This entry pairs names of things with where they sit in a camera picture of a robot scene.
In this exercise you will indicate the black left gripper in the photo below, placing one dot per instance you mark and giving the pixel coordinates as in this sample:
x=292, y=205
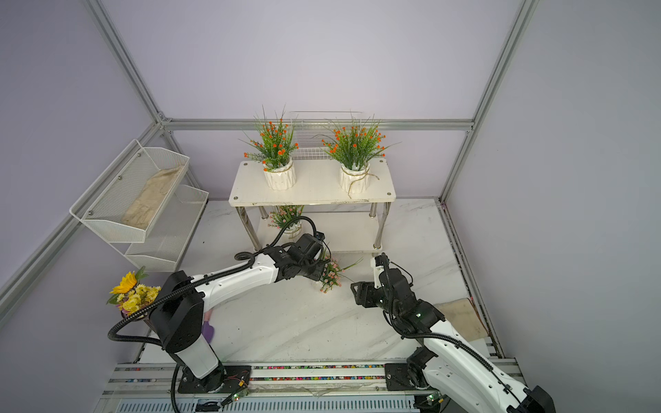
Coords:
x=318, y=274

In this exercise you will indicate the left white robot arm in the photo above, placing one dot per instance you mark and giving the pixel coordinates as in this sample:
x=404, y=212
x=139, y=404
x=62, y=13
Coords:
x=174, y=321

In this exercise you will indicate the orange flower pot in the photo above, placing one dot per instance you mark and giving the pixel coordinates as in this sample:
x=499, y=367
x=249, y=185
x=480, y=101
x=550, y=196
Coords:
x=354, y=144
x=274, y=150

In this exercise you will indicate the beige cloth on table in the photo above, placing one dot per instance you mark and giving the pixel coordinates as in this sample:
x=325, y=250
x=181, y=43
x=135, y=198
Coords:
x=463, y=316

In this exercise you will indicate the pink flower pot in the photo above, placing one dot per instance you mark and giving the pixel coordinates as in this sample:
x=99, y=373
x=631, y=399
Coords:
x=283, y=214
x=333, y=273

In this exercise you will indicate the aluminium frame profile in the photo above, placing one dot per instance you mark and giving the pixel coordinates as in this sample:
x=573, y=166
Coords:
x=212, y=67

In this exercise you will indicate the beige cloth in shelf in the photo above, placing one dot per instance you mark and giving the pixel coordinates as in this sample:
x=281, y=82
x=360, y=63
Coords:
x=144, y=209

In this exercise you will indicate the white two-tier rack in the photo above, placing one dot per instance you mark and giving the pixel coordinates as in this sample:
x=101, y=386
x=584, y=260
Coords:
x=351, y=224

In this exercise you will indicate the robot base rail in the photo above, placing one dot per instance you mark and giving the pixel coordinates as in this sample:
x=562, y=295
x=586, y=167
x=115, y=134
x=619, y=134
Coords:
x=354, y=386

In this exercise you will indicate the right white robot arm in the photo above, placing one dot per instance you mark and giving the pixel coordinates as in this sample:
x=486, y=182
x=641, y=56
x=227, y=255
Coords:
x=444, y=360

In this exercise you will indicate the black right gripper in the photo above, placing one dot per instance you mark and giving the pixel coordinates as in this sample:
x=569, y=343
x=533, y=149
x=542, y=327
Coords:
x=367, y=290

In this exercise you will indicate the purple pink spray bottle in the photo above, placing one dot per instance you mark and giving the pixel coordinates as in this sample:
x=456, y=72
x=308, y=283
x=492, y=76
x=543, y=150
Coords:
x=207, y=329

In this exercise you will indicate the white wire basket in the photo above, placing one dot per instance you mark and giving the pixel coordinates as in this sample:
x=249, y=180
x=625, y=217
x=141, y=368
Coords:
x=310, y=144

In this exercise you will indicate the yellow flower bouquet vase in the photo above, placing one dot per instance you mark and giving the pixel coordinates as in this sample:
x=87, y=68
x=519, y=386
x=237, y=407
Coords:
x=132, y=294

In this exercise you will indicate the white mesh wall shelf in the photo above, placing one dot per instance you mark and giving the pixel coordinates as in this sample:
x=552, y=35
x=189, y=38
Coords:
x=161, y=247

